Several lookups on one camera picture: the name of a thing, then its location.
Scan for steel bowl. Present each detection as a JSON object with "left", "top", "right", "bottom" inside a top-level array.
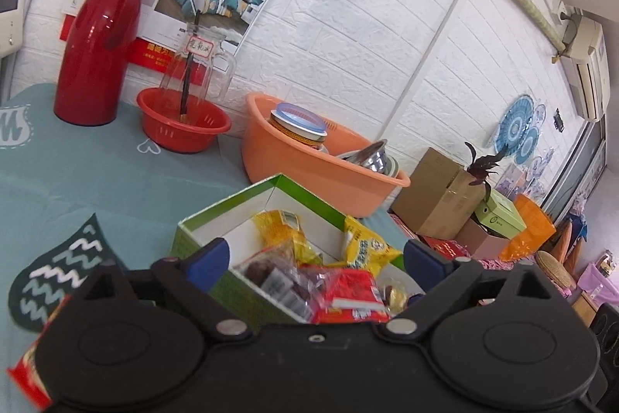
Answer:
[{"left": 338, "top": 138, "right": 400, "bottom": 177}]

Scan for teal tablecloth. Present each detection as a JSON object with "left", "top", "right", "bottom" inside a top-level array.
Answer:
[{"left": 0, "top": 82, "right": 418, "bottom": 413}]

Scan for blue decorative wall plate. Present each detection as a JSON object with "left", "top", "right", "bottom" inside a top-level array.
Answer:
[{"left": 494, "top": 94, "right": 534, "bottom": 156}]

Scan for orange plastic bag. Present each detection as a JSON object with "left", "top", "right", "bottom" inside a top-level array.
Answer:
[{"left": 498, "top": 194, "right": 556, "bottom": 262}]

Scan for clear glass pitcher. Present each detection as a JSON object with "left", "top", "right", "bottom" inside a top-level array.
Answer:
[{"left": 158, "top": 22, "right": 236, "bottom": 113}]

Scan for white air conditioner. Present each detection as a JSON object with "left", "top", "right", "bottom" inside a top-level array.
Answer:
[{"left": 560, "top": 14, "right": 610, "bottom": 123}]

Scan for red chips bag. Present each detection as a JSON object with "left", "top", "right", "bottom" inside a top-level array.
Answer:
[{"left": 6, "top": 295, "right": 72, "bottom": 412}]

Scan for brown cardboard box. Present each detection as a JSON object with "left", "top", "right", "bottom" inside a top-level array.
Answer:
[{"left": 390, "top": 148, "right": 486, "bottom": 240}]

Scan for round tin blue lid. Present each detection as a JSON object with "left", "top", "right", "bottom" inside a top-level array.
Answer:
[{"left": 268, "top": 102, "right": 328, "bottom": 150}]

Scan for green carton box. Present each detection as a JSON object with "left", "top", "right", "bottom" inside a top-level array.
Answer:
[{"left": 474, "top": 189, "right": 527, "bottom": 239}]

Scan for orange plastic basin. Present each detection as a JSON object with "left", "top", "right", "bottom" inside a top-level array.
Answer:
[{"left": 241, "top": 93, "right": 410, "bottom": 218}]

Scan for red checkered snack pack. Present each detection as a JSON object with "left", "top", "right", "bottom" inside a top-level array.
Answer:
[{"left": 301, "top": 266, "right": 390, "bottom": 324}]

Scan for green cardboard box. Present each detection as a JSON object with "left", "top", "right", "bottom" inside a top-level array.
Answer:
[{"left": 171, "top": 175, "right": 421, "bottom": 328}]

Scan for orange yellow snack bag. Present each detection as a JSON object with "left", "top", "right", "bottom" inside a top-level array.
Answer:
[{"left": 252, "top": 210, "right": 323, "bottom": 266}]

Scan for red thermos jug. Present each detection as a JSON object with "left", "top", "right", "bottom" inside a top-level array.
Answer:
[{"left": 53, "top": 0, "right": 142, "bottom": 127}]

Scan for small red plastic basket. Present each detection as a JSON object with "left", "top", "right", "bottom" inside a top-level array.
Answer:
[{"left": 137, "top": 88, "right": 232, "bottom": 154}]

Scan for dark red potted plant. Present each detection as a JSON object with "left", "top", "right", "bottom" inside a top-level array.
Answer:
[{"left": 465, "top": 142, "right": 509, "bottom": 201}]

